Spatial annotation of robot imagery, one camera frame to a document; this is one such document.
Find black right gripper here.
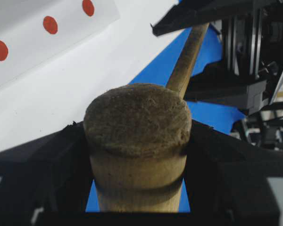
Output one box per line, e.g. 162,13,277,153
151,0,283,78

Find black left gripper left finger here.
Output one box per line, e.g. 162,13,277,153
0,122,93,226

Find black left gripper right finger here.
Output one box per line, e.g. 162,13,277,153
184,122,283,226

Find wooden mallet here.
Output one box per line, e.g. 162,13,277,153
83,24,208,213

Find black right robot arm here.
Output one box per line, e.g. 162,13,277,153
152,0,283,149

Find white foam board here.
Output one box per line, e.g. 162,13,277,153
0,0,179,151

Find white paper strip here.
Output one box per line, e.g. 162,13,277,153
0,0,120,89

